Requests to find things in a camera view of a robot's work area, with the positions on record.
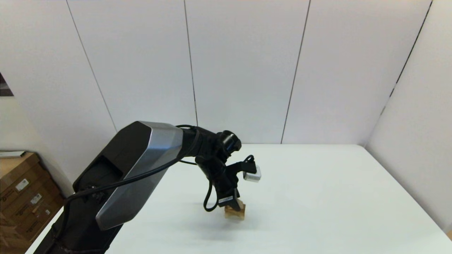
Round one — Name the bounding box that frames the arched wooden building block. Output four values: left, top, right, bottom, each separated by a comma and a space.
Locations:
225, 210, 245, 222

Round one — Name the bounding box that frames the large cardboard box with labels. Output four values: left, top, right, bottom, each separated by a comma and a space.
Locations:
0, 152, 67, 247

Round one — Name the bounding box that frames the small plain cardboard box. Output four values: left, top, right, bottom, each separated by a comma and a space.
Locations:
0, 215, 30, 253

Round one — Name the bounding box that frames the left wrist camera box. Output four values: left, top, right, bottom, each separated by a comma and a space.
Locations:
243, 155, 262, 183

